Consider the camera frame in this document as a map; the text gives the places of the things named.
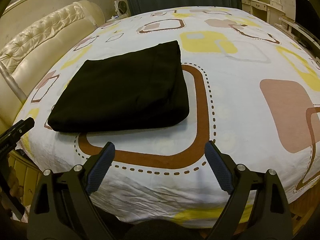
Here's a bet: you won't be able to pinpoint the white patterned bed sheet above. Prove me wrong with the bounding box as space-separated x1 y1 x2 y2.
17 7 319 228

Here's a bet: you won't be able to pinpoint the left hand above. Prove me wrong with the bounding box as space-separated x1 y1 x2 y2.
7 166 24 202

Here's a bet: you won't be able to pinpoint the cream tufted headboard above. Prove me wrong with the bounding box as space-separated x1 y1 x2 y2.
1 0 105 132

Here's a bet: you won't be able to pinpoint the black pants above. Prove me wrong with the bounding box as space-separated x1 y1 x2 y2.
48 41 189 133

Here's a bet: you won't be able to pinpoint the black wall television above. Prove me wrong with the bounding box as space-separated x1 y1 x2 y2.
295 0 319 38

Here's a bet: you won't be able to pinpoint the small bedside fan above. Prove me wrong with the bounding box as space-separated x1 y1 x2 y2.
114 0 128 17

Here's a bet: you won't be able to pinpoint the white vanity dresser with mirror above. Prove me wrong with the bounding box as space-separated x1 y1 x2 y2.
241 0 285 25

